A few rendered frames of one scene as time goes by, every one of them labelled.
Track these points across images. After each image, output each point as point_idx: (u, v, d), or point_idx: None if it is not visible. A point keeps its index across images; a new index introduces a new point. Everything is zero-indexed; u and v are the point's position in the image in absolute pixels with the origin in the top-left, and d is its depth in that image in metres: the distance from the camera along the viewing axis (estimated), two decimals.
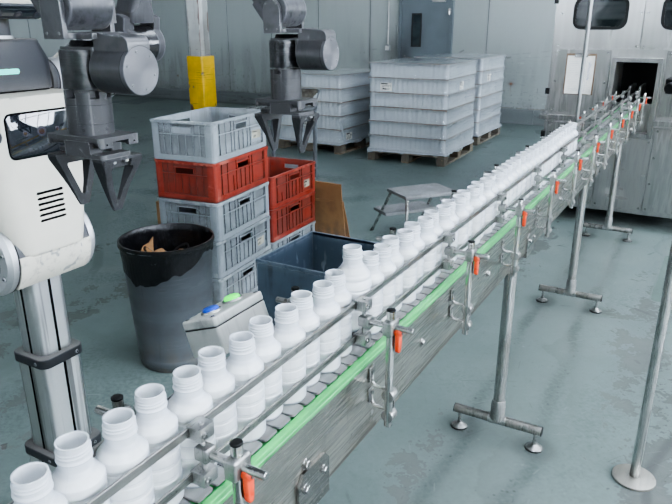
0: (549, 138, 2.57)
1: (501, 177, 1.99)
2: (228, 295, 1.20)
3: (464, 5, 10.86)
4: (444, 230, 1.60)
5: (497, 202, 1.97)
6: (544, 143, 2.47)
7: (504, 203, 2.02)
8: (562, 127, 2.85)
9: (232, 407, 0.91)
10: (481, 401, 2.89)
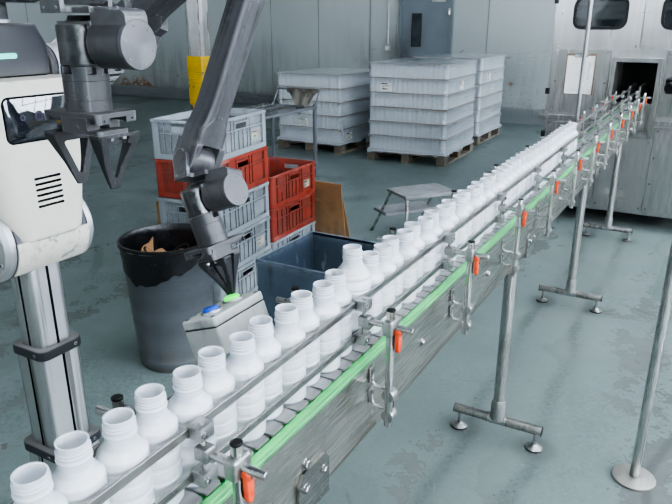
0: (549, 138, 2.57)
1: (501, 177, 1.99)
2: (228, 295, 1.20)
3: (464, 5, 10.86)
4: (444, 230, 1.60)
5: (497, 202, 1.97)
6: (544, 143, 2.47)
7: (504, 203, 2.02)
8: (562, 127, 2.85)
9: (232, 407, 0.91)
10: (481, 401, 2.89)
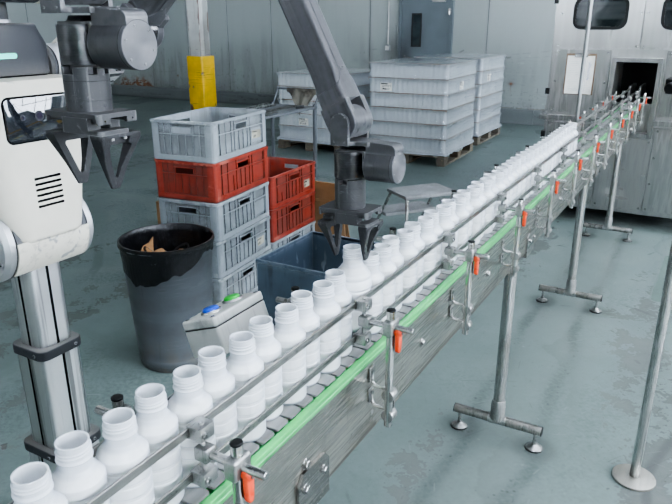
0: (549, 138, 2.57)
1: (501, 177, 1.99)
2: (228, 295, 1.20)
3: (464, 5, 10.86)
4: (444, 230, 1.60)
5: (497, 202, 1.97)
6: (544, 143, 2.47)
7: (504, 203, 2.02)
8: (562, 127, 2.85)
9: (232, 407, 0.91)
10: (481, 401, 2.89)
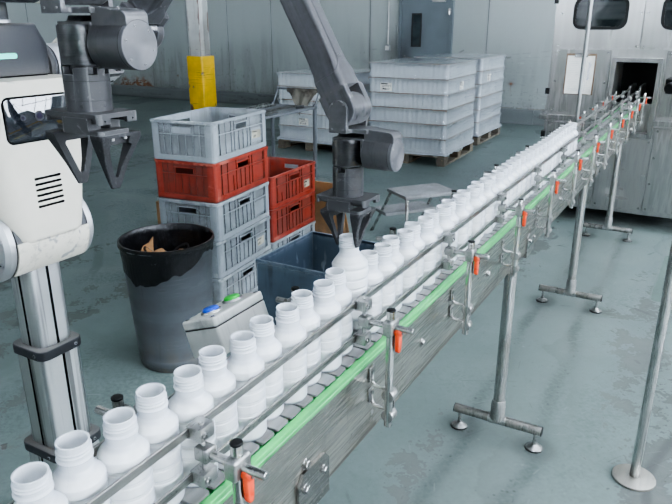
0: (549, 138, 2.57)
1: (501, 177, 1.99)
2: (228, 295, 1.20)
3: (464, 5, 10.86)
4: (444, 230, 1.60)
5: (497, 202, 1.97)
6: (544, 143, 2.47)
7: (504, 203, 2.02)
8: (562, 127, 2.85)
9: (233, 406, 0.91)
10: (481, 401, 2.89)
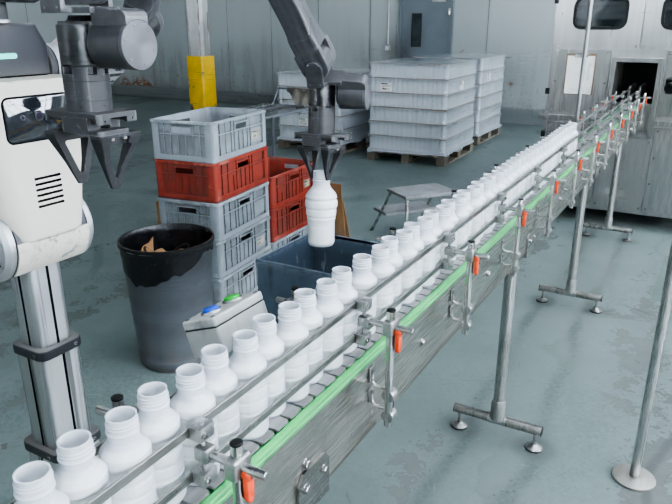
0: (549, 138, 2.57)
1: (501, 177, 1.99)
2: (228, 295, 1.20)
3: (464, 5, 10.86)
4: (444, 230, 1.60)
5: (497, 202, 1.97)
6: (544, 143, 2.47)
7: (504, 203, 2.02)
8: (562, 127, 2.85)
9: (236, 403, 0.92)
10: (481, 401, 2.89)
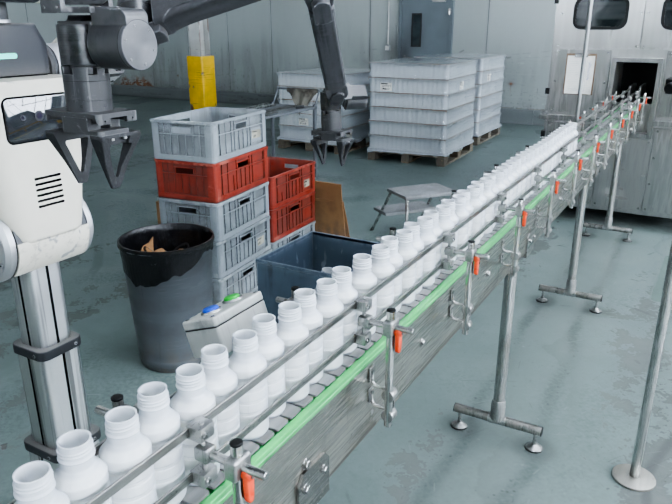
0: (549, 138, 2.57)
1: (501, 177, 1.99)
2: (228, 295, 1.20)
3: (464, 5, 10.86)
4: (444, 230, 1.60)
5: (497, 202, 1.97)
6: (544, 143, 2.47)
7: (504, 203, 2.02)
8: (562, 127, 2.85)
9: (236, 403, 0.92)
10: (481, 401, 2.89)
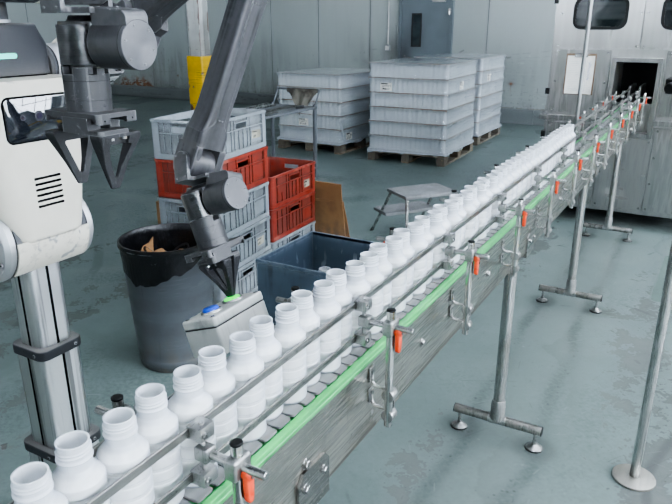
0: (546, 140, 2.52)
1: (495, 181, 1.94)
2: (228, 296, 1.20)
3: (464, 5, 10.86)
4: (439, 236, 1.55)
5: (491, 207, 1.92)
6: (540, 145, 2.42)
7: None
8: (559, 129, 2.80)
9: (232, 407, 0.91)
10: (481, 401, 2.89)
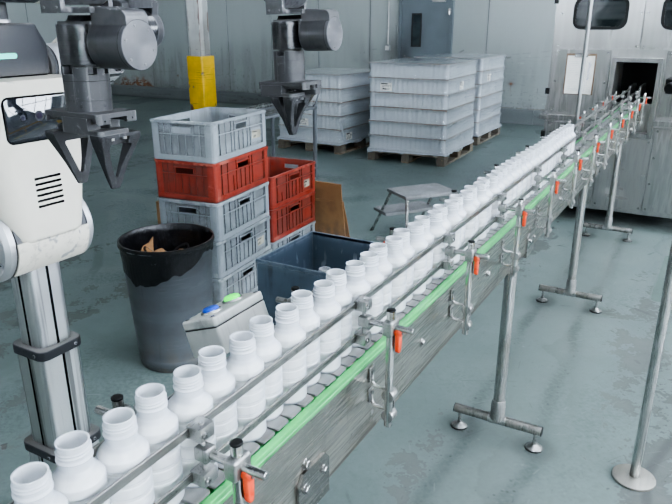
0: (546, 140, 2.52)
1: (495, 181, 1.94)
2: (228, 295, 1.20)
3: (464, 5, 10.86)
4: (439, 236, 1.55)
5: (491, 207, 1.92)
6: (540, 145, 2.42)
7: None
8: (559, 129, 2.80)
9: (232, 407, 0.91)
10: (481, 401, 2.89)
